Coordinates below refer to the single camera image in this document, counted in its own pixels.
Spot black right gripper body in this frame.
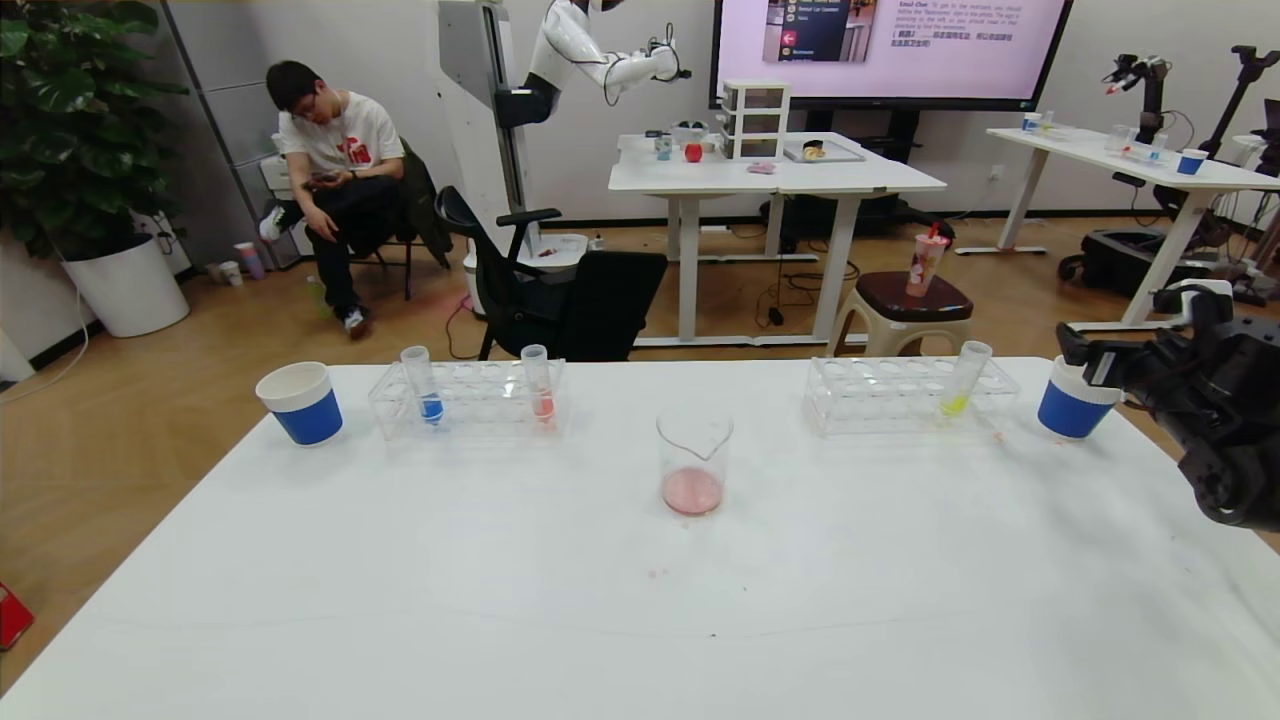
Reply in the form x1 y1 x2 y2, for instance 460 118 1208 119
1081 339 1182 404

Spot blue pigment test tube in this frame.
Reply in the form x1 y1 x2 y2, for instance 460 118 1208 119
401 345 447 428

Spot black wheeled robot base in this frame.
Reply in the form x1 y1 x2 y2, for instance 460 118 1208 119
1058 230 1216 306

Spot yellow pigment test tube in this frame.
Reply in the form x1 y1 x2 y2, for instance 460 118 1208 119
938 340 993 419

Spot clear acrylic test tube rack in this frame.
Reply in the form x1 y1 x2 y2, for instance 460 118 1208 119
368 358 568 443
803 355 1021 438

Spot small clear tube rack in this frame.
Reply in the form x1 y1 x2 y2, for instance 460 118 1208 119
1105 126 1171 164

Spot clear glass beaker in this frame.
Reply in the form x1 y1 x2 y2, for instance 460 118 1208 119
656 403 735 518

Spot blue white paper cup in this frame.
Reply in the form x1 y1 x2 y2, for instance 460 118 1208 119
1036 355 1123 441
256 361 344 446

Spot brown topped plastic stool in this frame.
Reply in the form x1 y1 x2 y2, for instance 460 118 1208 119
828 273 973 358

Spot pink drink cup with straw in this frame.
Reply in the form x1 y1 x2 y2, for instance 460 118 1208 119
905 222 948 299

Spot white standing desk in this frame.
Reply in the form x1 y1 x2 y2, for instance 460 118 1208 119
608 133 947 349
985 128 1280 334

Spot black screen stand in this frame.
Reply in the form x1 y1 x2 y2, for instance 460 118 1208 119
760 110 956 251

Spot grey metal tray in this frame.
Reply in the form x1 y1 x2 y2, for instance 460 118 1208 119
783 140 864 165

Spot white drawer organizer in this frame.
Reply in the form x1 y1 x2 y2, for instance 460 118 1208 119
720 80 791 161

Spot black padded office chair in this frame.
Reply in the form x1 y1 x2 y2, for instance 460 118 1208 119
565 252 668 363

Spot black mesh office chair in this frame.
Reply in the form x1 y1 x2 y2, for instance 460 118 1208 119
437 186 581 363

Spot white humanoid robot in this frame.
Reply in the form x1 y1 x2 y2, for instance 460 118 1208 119
436 0 693 319

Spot dark green jacket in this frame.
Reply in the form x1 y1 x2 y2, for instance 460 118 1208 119
398 138 453 269

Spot black metal chair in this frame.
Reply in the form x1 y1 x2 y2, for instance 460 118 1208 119
350 233 451 301

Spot man in white shirt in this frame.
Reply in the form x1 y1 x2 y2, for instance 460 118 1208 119
258 62 406 341

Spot white drawer cabinet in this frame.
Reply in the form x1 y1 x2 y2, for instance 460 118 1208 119
262 156 319 261

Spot grey metal cabinet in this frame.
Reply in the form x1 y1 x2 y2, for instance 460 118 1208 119
163 0 306 271

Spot white plant pot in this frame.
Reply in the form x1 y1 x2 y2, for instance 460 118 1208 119
60 235 191 338

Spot green leafy plant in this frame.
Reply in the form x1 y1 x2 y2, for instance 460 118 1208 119
0 0 191 261

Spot red flat object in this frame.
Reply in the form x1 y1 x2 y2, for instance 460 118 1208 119
0 583 35 653

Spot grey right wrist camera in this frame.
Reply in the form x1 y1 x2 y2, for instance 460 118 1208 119
1153 280 1236 323

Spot black floor cables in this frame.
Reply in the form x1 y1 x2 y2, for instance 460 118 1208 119
750 260 863 331

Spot large wall display screen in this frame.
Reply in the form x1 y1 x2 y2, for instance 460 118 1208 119
708 0 1073 113

